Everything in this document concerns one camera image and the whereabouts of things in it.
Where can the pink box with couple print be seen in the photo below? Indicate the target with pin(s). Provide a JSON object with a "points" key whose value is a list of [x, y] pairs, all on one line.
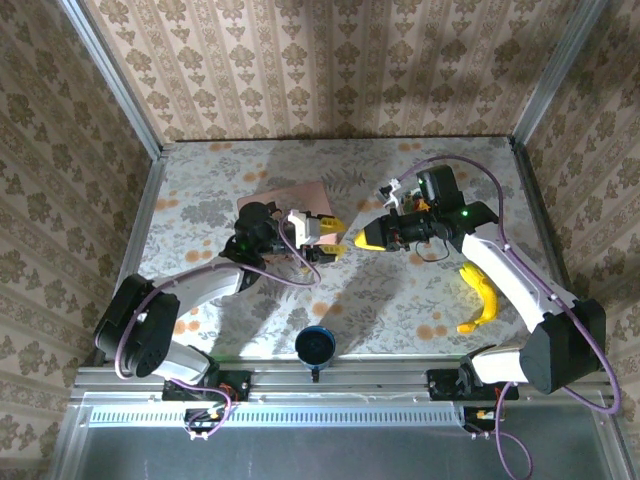
{"points": [[305, 197]]}

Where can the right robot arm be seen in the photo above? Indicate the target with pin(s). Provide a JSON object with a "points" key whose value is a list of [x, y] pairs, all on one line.
{"points": [[560, 350]]}

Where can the red orange foil wrapper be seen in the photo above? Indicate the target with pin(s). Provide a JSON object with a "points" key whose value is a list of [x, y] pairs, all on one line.
{"points": [[423, 204]]}

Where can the floral tablecloth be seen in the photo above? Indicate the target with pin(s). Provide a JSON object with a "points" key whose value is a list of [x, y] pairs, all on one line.
{"points": [[375, 300]]}

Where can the yellow banana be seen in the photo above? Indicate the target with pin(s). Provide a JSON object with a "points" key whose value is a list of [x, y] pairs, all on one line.
{"points": [[485, 295]]}

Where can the blue cup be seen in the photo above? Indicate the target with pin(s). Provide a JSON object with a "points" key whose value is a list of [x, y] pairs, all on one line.
{"points": [[315, 346]]}

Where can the grey metal panel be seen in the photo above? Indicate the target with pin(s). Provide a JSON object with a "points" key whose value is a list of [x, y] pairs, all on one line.
{"points": [[325, 455]]}

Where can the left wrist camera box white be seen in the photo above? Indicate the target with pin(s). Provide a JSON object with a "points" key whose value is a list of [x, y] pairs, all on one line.
{"points": [[302, 230]]}

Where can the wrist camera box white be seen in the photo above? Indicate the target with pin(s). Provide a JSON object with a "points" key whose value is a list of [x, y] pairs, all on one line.
{"points": [[302, 230], [390, 195]]}

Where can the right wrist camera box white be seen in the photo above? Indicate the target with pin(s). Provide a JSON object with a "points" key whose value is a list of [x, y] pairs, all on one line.
{"points": [[390, 195]]}

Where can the aluminium frame rail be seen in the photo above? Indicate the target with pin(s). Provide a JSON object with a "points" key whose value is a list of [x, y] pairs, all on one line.
{"points": [[350, 377]]}

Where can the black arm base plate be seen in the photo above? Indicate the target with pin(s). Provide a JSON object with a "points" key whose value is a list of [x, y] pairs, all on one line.
{"points": [[235, 387], [442, 385]]}

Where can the aluminium frame post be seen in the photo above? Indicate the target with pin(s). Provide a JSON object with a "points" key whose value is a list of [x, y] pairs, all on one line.
{"points": [[120, 90], [555, 75]]}

